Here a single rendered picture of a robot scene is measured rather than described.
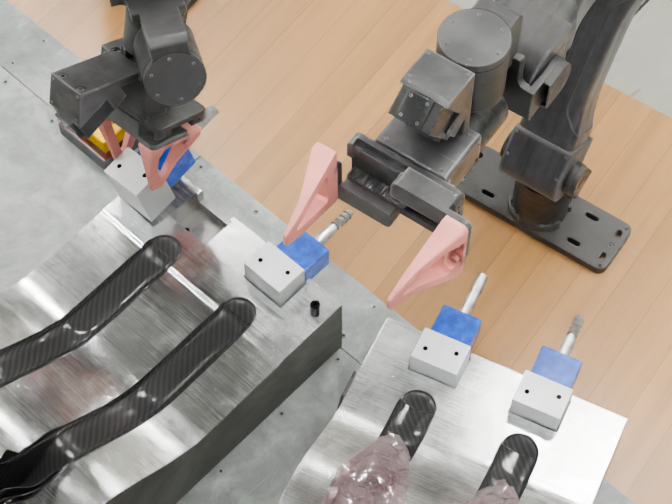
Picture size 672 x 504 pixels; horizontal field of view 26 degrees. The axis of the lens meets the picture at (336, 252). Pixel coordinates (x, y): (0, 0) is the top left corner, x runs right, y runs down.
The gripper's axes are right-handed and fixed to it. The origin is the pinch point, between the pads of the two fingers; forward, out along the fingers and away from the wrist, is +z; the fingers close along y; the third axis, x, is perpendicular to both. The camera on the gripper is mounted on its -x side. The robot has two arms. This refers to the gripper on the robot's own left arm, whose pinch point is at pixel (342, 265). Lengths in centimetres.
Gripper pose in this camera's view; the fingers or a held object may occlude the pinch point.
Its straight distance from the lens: 111.6
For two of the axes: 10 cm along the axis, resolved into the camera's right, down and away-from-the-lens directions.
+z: -5.8, 7.0, -4.2
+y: 8.2, 4.9, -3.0
